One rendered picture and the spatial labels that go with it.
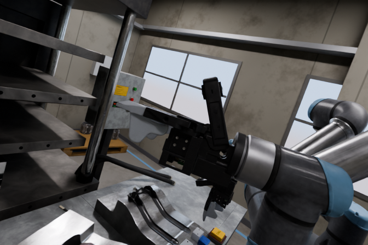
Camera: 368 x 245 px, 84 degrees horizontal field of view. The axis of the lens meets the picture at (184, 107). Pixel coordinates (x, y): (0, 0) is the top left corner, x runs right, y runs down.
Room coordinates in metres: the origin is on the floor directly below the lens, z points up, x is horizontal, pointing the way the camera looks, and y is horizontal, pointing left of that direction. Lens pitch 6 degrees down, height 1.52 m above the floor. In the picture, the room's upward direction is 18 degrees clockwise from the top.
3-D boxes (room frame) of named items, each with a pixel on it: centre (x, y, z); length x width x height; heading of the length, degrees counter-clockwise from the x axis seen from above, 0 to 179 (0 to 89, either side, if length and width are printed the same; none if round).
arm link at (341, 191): (0.30, -0.21, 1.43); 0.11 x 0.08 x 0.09; 80
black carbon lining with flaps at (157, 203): (0.90, -0.02, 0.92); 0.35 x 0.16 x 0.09; 60
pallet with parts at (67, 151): (3.43, 1.39, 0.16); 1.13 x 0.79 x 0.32; 144
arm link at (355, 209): (0.80, -0.78, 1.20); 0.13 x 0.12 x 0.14; 10
